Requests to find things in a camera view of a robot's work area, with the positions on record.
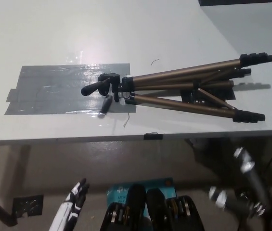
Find black flat object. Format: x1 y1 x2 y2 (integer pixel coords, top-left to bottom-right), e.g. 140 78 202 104
198 0 272 7

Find black square tape patch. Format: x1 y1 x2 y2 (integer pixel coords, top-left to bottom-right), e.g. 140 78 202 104
181 81 236 104

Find grey duct tape patch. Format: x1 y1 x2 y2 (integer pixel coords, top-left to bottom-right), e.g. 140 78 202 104
4 63 138 116

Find teal printed box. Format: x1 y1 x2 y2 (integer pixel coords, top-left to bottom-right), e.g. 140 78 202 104
106 177 178 214

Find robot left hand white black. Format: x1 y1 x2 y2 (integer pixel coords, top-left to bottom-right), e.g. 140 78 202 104
49 178 90 231

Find small black tape strip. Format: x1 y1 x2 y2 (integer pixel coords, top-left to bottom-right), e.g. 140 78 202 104
144 131 163 141

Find robot torso black blocks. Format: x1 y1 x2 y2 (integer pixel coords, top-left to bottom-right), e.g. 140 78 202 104
101 184 205 231

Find crumpled black tape piece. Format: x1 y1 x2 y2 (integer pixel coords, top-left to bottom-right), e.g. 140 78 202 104
13 194 44 217

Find bronze black camera tripod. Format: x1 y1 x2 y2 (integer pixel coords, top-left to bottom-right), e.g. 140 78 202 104
80 53 272 124

